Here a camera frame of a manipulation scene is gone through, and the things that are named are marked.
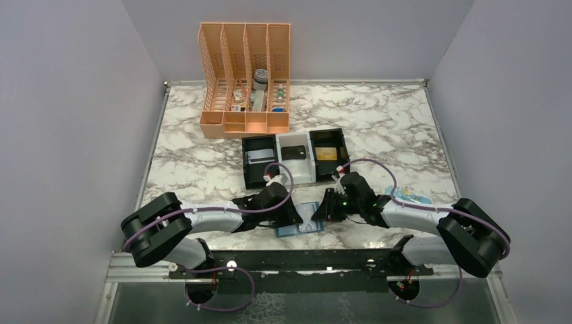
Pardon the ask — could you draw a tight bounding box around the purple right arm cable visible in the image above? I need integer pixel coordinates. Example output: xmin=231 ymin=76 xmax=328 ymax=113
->
xmin=335 ymin=158 xmax=511 ymax=309

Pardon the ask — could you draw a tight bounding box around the orange plastic file organizer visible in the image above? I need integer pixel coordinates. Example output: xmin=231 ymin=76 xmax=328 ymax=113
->
xmin=198 ymin=22 xmax=291 ymax=139

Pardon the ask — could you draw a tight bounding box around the black credit card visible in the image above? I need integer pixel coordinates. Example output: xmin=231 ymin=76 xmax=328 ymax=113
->
xmin=281 ymin=145 xmax=307 ymax=161

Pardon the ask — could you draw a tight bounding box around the white middle tray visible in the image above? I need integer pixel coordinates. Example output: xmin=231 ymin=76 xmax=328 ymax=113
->
xmin=275 ymin=132 xmax=316 ymax=184

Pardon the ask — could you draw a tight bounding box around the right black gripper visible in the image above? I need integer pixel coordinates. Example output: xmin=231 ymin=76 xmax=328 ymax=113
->
xmin=312 ymin=187 xmax=362 ymax=222

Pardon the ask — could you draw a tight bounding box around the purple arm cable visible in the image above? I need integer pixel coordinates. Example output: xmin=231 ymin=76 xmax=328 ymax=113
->
xmin=122 ymin=161 xmax=295 ymax=313
xmin=335 ymin=158 xmax=511 ymax=309

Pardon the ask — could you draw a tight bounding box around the left black tray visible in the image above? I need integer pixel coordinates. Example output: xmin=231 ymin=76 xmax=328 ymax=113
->
xmin=241 ymin=135 xmax=279 ymax=190

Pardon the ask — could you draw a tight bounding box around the gold credit card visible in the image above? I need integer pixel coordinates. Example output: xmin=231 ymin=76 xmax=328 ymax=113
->
xmin=315 ymin=147 xmax=338 ymax=161

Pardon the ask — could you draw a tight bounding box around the right black tray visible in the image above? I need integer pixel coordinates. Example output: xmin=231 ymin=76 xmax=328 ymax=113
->
xmin=309 ymin=128 xmax=350 ymax=182

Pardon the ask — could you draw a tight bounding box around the grey round-headed bottle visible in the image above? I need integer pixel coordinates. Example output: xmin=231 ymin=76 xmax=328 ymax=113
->
xmin=251 ymin=69 xmax=269 ymax=112

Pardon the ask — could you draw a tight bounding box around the grey black stripe card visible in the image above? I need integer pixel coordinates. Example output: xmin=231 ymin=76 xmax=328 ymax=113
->
xmin=246 ymin=148 xmax=275 ymax=164

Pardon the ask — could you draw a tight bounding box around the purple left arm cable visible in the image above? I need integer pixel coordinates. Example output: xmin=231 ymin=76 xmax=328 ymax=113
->
xmin=122 ymin=161 xmax=295 ymax=313

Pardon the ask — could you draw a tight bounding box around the black tray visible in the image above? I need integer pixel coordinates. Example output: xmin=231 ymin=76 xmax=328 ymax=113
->
xmin=241 ymin=135 xmax=279 ymax=190
xmin=309 ymin=128 xmax=350 ymax=182

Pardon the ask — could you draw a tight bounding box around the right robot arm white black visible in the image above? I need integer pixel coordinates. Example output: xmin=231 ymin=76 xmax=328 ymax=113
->
xmin=312 ymin=172 xmax=510 ymax=278

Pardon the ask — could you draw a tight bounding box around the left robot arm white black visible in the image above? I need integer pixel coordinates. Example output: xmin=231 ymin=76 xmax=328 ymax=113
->
xmin=120 ymin=180 xmax=303 ymax=277

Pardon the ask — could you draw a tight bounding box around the small orange white box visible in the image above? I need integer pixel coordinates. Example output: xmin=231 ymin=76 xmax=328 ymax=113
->
xmin=233 ymin=89 xmax=247 ymax=103

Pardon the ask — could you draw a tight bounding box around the blue leather card holder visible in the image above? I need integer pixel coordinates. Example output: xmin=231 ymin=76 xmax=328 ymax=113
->
xmin=275 ymin=202 xmax=324 ymax=238

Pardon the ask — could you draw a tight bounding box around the black mounting base rail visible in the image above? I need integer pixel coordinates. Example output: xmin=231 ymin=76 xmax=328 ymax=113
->
xmin=164 ymin=248 xmax=433 ymax=280

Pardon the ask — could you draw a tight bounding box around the small green white bottle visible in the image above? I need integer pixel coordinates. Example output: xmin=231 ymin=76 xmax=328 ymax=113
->
xmin=277 ymin=84 xmax=284 ymax=102

